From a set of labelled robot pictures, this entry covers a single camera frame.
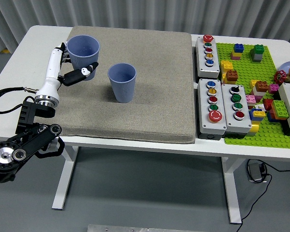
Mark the green grey brick stack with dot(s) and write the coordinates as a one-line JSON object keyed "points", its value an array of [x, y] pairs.
{"points": [[257, 56]]}

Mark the blue ribbed plastic cup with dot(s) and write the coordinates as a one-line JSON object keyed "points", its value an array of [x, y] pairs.
{"points": [[83, 50], [121, 77]]}

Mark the grey power adapter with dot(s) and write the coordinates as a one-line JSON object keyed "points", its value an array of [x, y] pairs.
{"points": [[254, 172]]}

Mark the blue yellow pink brick stack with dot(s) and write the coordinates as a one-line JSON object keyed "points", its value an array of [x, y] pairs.
{"points": [[238, 47]]}

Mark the pink toy brick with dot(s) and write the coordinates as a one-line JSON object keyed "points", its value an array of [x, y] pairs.
{"points": [[273, 89]]}

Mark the brown white yellow brick stack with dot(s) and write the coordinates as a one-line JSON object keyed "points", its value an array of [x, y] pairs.
{"points": [[261, 86]]}

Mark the green toy brick baseplate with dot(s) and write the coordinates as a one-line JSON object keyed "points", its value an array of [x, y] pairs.
{"points": [[246, 70]]}

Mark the grey-brown fabric mat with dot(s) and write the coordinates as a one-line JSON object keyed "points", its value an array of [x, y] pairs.
{"points": [[147, 96]]}

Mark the red toy brick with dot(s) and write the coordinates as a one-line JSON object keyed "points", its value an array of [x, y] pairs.
{"points": [[267, 104]]}

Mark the light blue plate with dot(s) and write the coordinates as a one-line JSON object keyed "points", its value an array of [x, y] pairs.
{"points": [[285, 65]]}

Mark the grey button control box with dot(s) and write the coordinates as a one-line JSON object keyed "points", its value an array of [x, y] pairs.
{"points": [[285, 96]]}

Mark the four-button box with switch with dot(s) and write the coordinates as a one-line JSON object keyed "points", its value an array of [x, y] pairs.
{"points": [[241, 125]]}

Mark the yellow toy brick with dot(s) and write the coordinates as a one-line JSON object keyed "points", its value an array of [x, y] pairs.
{"points": [[254, 126]]}

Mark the white table leg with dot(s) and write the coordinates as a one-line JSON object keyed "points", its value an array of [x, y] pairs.
{"points": [[65, 183], [231, 188]]}

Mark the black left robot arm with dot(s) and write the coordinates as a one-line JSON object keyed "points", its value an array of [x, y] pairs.
{"points": [[31, 142]]}

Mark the red valve handwheel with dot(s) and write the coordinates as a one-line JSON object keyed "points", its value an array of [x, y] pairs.
{"points": [[280, 76]]}

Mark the grey pleated curtain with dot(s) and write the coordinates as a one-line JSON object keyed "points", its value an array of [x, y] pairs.
{"points": [[135, 12]]}

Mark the brown toy brick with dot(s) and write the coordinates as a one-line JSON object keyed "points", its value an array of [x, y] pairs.
{"points": [[231, 76]]}

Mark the green orange brick stack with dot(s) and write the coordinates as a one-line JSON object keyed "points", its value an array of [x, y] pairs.
{"points": [[280, 108]]}

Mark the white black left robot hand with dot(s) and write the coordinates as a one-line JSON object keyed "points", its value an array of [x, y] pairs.
{"points": [[51, 79]]}

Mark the five-button control box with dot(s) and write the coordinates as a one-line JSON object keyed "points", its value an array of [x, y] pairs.
{"points": [[205, 123], [202, 70]]}

